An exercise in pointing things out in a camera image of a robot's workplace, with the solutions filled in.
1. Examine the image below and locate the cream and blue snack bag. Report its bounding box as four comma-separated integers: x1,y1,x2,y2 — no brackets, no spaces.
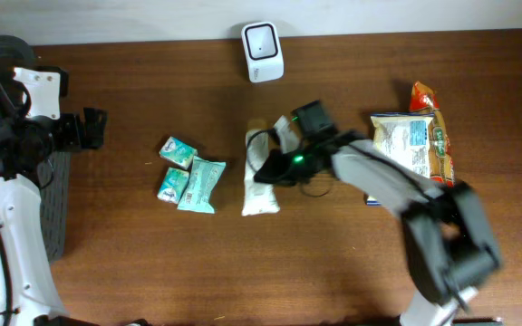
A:
364,111,437,207

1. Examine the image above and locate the white tube with tan cap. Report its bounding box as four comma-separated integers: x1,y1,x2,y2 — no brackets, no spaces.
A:
241,118,282,217

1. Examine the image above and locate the teal tissue pack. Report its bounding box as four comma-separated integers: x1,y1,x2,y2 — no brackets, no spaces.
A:
159,136,198,169
157,168,189,204

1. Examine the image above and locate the orange biscuit packet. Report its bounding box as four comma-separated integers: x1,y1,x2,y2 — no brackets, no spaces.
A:
409,81,456,187

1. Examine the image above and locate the teal wet wipes pack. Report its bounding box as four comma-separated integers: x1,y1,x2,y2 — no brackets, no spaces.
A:
178,157,226,214

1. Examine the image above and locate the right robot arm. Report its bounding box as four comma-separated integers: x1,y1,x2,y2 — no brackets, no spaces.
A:
253,101,503,326

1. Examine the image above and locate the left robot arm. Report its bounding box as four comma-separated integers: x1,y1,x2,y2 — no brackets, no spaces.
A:
0,67,107,325

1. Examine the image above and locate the white barcode scanner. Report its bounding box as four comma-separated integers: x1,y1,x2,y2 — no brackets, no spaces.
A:
241,22,285,83

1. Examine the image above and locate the grey plastic mesh basket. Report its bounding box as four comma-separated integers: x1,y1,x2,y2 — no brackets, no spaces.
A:
0,35,71,264

